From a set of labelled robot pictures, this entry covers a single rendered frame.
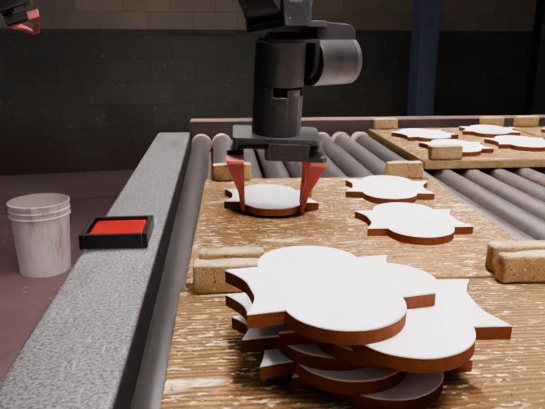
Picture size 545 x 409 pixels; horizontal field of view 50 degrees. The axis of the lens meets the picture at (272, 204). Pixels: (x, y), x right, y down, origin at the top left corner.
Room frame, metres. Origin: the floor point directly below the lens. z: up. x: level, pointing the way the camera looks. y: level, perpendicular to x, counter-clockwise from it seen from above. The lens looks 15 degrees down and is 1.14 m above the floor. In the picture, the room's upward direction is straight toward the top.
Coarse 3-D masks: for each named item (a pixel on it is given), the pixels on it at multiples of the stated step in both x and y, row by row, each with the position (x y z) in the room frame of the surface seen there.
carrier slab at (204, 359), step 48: (480, 288) 0.47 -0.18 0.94; (528, 288) 0.47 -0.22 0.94; (192, 336) 0.39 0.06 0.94; (240, 336) 0.39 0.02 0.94; (528, 336) 0.39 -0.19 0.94; (192, 384) 0.32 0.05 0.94; (240, 384) 0.32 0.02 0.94; (288, 384) 0.32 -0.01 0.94; (480, 384) 0.32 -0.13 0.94; (528, 384) 0.32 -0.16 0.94
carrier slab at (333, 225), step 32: (224, 192) 0.81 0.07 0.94; (320, 192) 0.81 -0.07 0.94; (448, 192) 0.81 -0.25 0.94; (224, 224) 0.66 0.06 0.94; (256, 224) 0.66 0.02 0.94; (288, 224) 0.66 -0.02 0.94; (320, 224) 0.66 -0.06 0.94; (352, 224) 0.66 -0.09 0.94; (480, 224) 0.66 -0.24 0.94; (192, 256) 0.55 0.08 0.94; (416, 256) 0.55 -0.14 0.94; (448, 256) 0.55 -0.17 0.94; (480, 256) 0.55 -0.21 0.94
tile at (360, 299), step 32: (288, 256) 0.40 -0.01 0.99; (320, 256) 0.40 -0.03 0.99; (352, 256) 0.40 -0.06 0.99; (384, 256) 0.40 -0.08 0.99; (256, 288) 0.34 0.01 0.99; (288, 288) 0.34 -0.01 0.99; (320, 288) 0.34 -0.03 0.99; (352, 288) 0.34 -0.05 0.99; (384, 288) 0.34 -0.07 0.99; (416, 288) 0.34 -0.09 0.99; (256, 320) 0.31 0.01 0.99; (288, 320) 0.31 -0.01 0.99; (320, 320) 0.30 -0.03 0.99; (352, 320) 0.30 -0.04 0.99; (384, 320) 0.30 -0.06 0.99
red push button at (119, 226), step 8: (96, 224) 0.68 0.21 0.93; (104, 224) 0.68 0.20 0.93; (112, 224) 0.68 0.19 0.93; (120, 224) 0.68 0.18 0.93; (128, 224) 0.68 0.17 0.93; (136, 224) 0.68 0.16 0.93; (144, 224) 0.69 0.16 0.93; (96, 232) 0.65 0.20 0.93; (104, 232) 0.65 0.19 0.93; (112, 232) 0.65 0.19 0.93; (120, 232) 0.65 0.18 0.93; (128, 232) 0.65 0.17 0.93; (136, 232) 0.65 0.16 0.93
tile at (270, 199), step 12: (228, 192) 0.77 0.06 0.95; (252, 192) 0.76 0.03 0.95; (264, 192) 0.76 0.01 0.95; (276, 192) 0.76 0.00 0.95; (288, 192) 0.76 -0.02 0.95; (228, 204) 0.71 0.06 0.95; (252, 204) 0.69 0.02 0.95; (264, 204) 0.69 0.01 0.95; (276, 204) 0.70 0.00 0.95; (288, 204) 0.70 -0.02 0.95; (312, 204) 0.72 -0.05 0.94
